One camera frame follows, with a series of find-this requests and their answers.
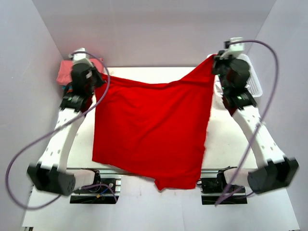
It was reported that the white crumpled t shirt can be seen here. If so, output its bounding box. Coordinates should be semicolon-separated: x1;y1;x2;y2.
214;80;223;97

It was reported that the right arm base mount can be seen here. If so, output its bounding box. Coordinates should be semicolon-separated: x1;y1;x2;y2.
196;167;247;205

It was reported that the teal folded t shirt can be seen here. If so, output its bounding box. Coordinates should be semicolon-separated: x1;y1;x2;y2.
62;86;72;91

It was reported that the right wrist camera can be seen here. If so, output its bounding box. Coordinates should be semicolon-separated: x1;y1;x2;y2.
220;37;244;59

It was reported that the red t shirt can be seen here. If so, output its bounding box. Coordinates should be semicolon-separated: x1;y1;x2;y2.
92;56;215;190

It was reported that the aluminium rail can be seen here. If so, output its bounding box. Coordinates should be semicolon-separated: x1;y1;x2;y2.
65;168;237;176

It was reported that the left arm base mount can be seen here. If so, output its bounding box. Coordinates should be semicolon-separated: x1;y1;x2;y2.
70;170;123;205

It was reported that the white plastic basket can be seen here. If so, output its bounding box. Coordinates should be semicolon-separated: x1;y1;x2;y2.
214;54;263;101

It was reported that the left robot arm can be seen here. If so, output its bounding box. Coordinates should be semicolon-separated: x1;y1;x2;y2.
27;63;105;196

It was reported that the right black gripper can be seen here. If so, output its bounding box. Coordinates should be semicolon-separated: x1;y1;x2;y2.
210;51;238;92

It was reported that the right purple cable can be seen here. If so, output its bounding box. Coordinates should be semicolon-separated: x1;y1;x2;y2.
214;39;279;206

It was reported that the pink folded t shirt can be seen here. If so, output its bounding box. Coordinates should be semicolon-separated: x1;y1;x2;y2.
56;58;104;86

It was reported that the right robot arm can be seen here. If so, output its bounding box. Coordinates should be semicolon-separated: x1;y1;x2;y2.
212;55;299;194

